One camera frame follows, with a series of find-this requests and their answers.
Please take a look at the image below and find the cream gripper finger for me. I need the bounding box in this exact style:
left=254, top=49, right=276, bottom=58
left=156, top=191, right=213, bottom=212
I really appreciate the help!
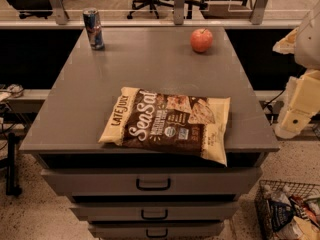
left=274, top=69, right=320, bottom=139
left=272, top=28, right=298, bottom=54

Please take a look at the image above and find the brown Sea Salt chip bag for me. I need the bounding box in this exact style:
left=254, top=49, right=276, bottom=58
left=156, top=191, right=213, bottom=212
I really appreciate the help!
left=99, top=87, right=230, bottom=165

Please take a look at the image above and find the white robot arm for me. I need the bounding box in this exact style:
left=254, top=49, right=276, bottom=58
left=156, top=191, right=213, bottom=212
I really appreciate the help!
left=272, top=2, right=320, bottom=139

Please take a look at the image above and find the red snack bag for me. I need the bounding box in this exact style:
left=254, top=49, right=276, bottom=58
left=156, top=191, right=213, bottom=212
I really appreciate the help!
left=289, top=195, right=320, bottom=227

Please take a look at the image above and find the dark blue snack bag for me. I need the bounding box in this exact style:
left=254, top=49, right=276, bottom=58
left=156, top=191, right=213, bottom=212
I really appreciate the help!
left=268, top=199, right=294, bottom=232

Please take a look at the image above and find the yellow snack bag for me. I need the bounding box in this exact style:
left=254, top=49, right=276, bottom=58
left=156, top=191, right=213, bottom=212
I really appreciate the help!
left=294, top=217, right=320, bottom=240

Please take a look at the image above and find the blue redbull can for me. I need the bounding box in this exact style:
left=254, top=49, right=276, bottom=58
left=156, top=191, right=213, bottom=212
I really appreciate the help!
left=83, top=8, right=104, bottom=50

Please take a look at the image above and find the red apple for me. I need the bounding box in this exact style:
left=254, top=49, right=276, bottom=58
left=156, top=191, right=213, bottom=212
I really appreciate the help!
left=190, top=28, right=213, bottom=53

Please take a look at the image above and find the grey drawer cabinet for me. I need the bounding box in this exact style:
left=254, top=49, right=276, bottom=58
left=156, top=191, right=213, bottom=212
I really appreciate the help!
left=21, top=27, right=278, bottom=240

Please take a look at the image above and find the top grey drawer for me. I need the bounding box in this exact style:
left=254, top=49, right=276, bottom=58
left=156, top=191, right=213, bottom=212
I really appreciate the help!
left=41, top=167, right=262, bottom=196

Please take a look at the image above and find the grey drawer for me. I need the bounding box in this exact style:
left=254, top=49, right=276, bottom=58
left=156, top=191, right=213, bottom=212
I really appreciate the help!
left=88, top=222, right=224, bottom=240
left=41, top=167, right=262, bottom=196
left=71, top=201, right=239, bottom=222

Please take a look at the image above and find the middle grey drawer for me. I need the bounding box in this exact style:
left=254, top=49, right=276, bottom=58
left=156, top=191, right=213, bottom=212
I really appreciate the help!
left=71, top=201, right=239, bottom=222

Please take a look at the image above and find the bottom grey drawer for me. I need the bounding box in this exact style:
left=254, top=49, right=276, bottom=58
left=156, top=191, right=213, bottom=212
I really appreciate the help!
left=88, top=222, right=224, bottom=240

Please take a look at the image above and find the small object on ledge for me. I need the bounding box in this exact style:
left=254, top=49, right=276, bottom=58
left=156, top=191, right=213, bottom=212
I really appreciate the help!
left=7, top=84, right=24, bottom=98

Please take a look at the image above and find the black stand leg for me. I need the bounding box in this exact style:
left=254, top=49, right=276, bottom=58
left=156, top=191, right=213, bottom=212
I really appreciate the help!
left=6, top=133, right=22, bottom=197

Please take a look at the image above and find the black cable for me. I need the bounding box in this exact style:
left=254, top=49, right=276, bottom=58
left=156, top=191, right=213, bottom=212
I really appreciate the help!
left=261, top=89, right=286, bottom=125

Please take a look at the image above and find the wire basket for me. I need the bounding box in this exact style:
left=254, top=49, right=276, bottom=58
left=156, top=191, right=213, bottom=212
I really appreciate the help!
left=255, top=180, right=320, bottom=240

